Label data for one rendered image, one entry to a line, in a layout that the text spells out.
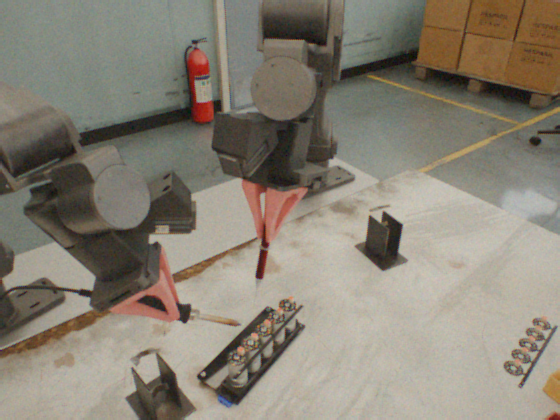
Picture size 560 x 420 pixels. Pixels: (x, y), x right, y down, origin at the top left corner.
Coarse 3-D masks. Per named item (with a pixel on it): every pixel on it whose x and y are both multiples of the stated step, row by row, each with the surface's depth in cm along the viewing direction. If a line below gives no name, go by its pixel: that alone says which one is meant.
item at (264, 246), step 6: (264, 228) 56; (264, 234) 56; (264, 240) 57; (264, 246) 57; (270, 246) 57; (264, 252) 57; (264, 258) 57; (258, 264) 58; (264, 264) 58; (258, 270) 58; (264, 270) 58; (258, 276) 58
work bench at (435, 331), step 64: (384, 192) 104; (448, 192) 104; (256, 256) 85; (320, 256) 85; (448, 256) 85; (512, 256) 85; (128, 320) 72; (192, 320) 72; (320, 320) 72; (384, 320) 72; (448, 320) 72; (512, 320) 72; (0, 384) 62; (64, 384) 62; (128, 384) 62; (192, 384) 62; (320, 384) 62; (384, 384) 62; (448, 384) 62; (512, 384) 62
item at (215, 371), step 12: (264, 312) 72; (252, 324) 70; (240, 336) 68; (228, 348) 66; (216, 360) 64; (276, 360) 65; (216, 372) 63; (264, 372) 63; (216, 384) 61; (252, 384) 61
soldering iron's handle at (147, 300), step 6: (78, 294) 52; (84, 294) 52; (90, 294) 52; (138, 300) 54; (144, 300) 54; (150, 300) 54; (156, 300) 55; (150, 306) 54; (156, 306) 54; (162, 306) 55; (180, 306) 56; (186, 306) 56; (180, 312) 55; (186, 312) 56; (180, 318) 56; (186, 318) 55
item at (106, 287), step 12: (84, 240) 45; (72, 252) 46; (84, 252) 46; (84, 264) 47; (96, 264) 47; (144, 264) 48; (96, 276) 49; (108, 276) 48; (132, 276) 47; (144, 276) 47; (96, 288) 49; (108, 288) 48; (120, 288) 47; (132, 288) 47; (96, 300) 47; (108, 300) 47
